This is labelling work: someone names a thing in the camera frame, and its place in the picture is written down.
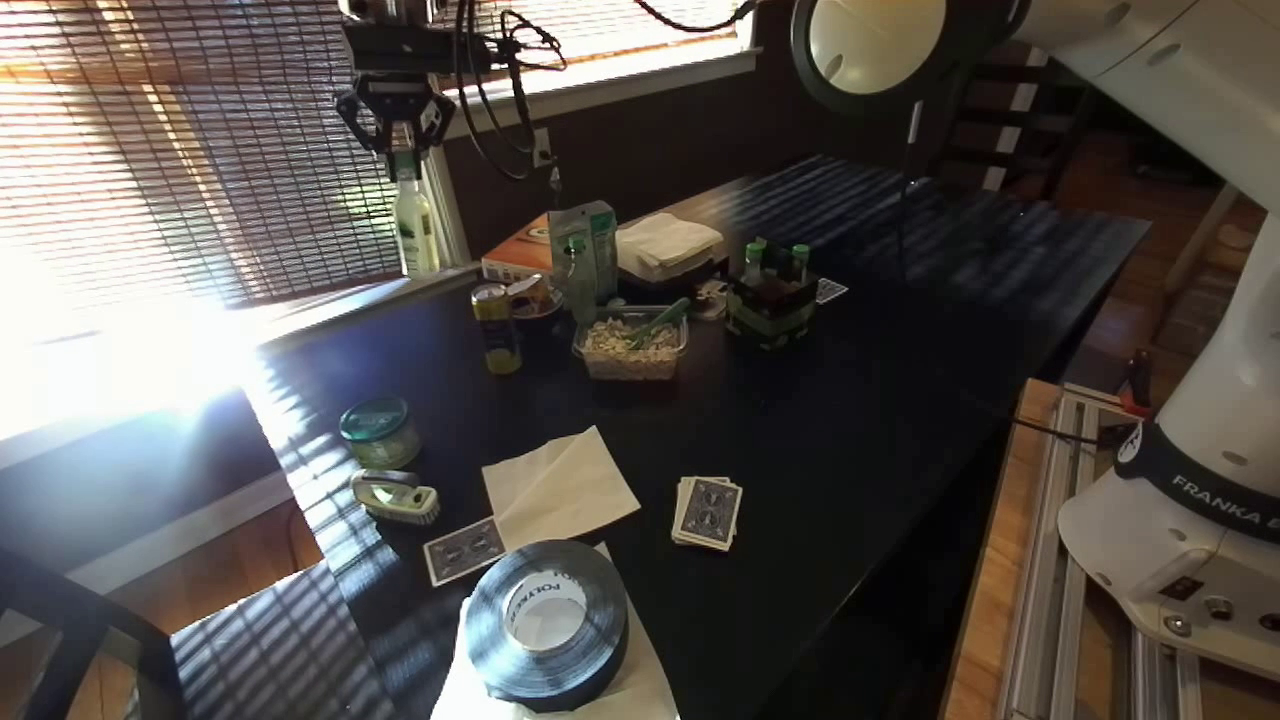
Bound white bottle with green cap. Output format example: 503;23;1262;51
388;145;445;279

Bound green plastic spoon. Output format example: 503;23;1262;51
636;297;696;352

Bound white paper napkin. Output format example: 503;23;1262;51
477;423;644;553

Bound green case of bottles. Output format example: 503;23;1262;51
718;236;818;352

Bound clear plastic food container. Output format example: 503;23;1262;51
571;299;696;389

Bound white folded towel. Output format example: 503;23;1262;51
610;206;732;289

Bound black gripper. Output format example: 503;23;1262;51
333;71;460;175

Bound glass jar with green lid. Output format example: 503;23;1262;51
334;397;422;470

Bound dark blue tape roll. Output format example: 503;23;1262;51
465;535;633;711

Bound small dark card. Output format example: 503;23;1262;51
419;515;510;592

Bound small tape dispenser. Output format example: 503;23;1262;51
351;470;445;529

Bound dark jar with yellow label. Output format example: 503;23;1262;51
471;279;527;381

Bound aluminium rail robot stand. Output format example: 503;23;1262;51
997;384;1280;720

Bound bamboo window blinds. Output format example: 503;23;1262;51
0;0;534;311

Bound blue playing card deck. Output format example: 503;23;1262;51
669;470;746;555

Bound black wooden chair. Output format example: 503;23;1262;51
0;543;183;720

